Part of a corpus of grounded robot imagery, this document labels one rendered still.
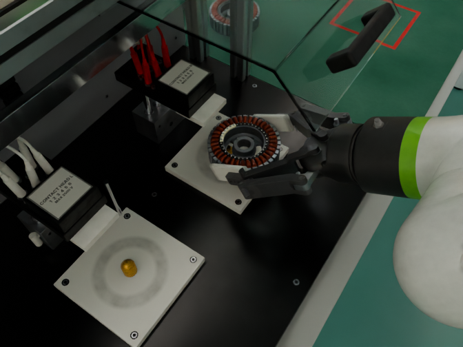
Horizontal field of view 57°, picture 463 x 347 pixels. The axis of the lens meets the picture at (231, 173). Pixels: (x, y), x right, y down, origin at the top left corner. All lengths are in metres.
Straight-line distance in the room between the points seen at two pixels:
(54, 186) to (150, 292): 0.19
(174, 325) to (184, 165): 0.25
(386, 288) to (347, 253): 0.84
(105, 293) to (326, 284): 0.31
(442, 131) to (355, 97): 0.43
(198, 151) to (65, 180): 0.25
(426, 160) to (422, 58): 0.57
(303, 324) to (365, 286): 0.88
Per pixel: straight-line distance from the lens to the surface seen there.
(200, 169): 0.71
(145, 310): 0.61
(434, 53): 1.05
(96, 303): 0.63
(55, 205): 0.55
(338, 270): 0.68
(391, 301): 1.52
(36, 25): 0.47
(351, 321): 1.46
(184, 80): 0.64
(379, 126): 0.51
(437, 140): 0.47
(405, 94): 0.93
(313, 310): 0.65
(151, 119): 0.73
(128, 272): 0.62
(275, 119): 0.67
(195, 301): 0.62
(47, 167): 0.59
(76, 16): 0.50
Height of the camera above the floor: 1.36
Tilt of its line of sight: 55 degrees down
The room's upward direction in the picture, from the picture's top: straight up
